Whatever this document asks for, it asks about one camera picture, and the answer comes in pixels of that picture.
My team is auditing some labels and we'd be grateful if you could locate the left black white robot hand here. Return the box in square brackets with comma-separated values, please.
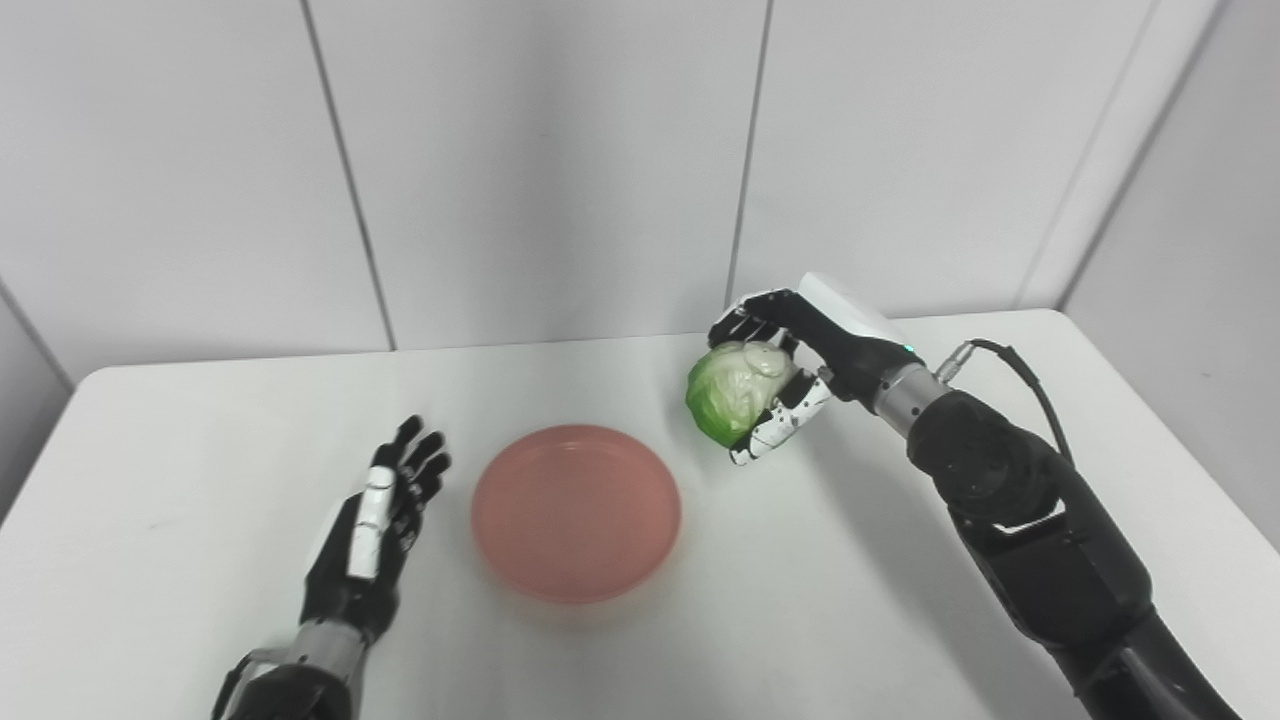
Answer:
[300, 415, 453, 646]

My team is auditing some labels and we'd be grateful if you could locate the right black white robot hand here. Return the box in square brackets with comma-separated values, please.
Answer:
[708, 271, 921, 468]

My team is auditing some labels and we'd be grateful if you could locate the green white cabbage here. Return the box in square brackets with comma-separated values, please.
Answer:
[685, 341, 801, 449]

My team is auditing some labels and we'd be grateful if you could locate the pink round plate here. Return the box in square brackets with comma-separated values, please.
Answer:
[471, 424, 683, 604]

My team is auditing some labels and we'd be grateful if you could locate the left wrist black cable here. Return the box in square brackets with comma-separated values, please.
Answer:
[210, 648, 286, 720]

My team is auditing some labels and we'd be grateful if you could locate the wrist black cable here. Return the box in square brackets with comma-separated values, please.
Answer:
[935, 338, 1076, 471]
[210, 648, 286, 720]

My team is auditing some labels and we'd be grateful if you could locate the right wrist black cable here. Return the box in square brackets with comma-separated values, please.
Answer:
[935, 338, 1076, 471]

